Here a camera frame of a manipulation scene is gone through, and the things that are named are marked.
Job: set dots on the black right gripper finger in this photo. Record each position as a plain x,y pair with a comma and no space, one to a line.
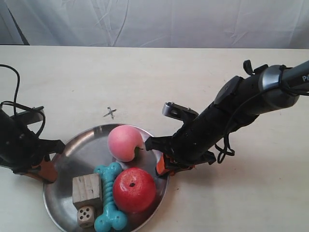
162,144

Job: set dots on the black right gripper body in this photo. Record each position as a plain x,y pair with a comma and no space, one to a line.
191,143

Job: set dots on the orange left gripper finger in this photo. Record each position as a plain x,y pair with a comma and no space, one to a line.
44,171

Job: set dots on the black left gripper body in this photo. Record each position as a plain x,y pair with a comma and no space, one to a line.
18,145

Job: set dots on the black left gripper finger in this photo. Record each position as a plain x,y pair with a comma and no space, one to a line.
51,146

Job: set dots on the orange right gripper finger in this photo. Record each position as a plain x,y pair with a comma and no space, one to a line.
163,166

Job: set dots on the red toy apple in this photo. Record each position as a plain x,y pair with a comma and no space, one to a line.
134,190

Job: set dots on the pink toy peach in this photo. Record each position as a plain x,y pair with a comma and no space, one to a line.
123,141

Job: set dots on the wooden cube block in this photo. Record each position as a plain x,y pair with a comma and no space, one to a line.
87,191

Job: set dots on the small wooden die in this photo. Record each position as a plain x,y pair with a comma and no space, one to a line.
86,216

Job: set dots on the teal rubber bone toy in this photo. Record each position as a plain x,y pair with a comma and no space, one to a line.
111,217

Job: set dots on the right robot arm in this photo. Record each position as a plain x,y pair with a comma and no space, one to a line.
280,87

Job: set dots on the grey backdrop cloth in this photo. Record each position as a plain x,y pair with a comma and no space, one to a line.
156,23

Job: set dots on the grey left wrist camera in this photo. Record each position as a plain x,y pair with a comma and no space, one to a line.
30,117

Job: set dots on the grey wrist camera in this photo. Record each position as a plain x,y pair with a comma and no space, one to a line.
178,112
30,117

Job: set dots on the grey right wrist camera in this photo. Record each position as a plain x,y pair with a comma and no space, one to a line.
178,112

